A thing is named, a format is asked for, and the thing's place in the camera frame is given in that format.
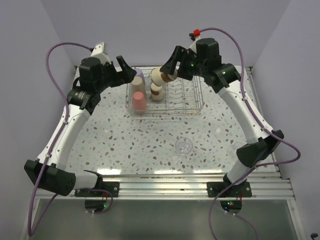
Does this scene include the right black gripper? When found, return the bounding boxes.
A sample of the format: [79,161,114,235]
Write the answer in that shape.
[160,46,207,81]

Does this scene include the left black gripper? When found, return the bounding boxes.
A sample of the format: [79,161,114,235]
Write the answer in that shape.
[95,55,136,93]

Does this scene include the beige plastic cup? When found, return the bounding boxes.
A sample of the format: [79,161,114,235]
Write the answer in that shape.
[130,76,147,99]

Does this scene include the purple plastic cup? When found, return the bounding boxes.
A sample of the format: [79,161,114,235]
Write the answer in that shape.
[135,68,144,79]

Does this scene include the steel cup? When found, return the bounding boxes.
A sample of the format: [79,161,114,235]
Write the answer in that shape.
[150,83,165,101]
[150,67,178,87]

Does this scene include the red plastic cup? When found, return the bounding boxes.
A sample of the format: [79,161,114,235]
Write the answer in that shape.
[132,91,147,112]

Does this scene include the clear glass cup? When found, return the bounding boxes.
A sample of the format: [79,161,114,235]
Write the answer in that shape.
[174,137,193,157]
[232,141,246,152]

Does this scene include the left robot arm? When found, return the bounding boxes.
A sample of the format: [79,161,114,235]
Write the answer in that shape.
[24,55,137,197]

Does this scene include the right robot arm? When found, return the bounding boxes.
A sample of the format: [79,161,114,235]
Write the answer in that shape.
[160,38,284,197]

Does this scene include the wire dish rack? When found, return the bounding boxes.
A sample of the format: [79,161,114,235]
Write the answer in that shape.
[125,66,204,118]

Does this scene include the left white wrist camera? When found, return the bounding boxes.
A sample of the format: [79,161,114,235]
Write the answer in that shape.
[90,42,111,65]

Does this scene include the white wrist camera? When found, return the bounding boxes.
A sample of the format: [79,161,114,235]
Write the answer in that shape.
[189,29,201,52]
[90,42,111,65]

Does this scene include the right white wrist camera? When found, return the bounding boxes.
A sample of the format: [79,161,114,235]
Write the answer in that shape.
[189,29,201,52]

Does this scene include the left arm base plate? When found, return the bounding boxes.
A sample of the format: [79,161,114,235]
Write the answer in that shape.
[74,181,120,198]

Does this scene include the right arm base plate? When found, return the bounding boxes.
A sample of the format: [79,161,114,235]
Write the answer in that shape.
[206,181,253,198]

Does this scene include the aluminium front rail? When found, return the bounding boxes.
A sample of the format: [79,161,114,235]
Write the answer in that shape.
[31,174,297,200]

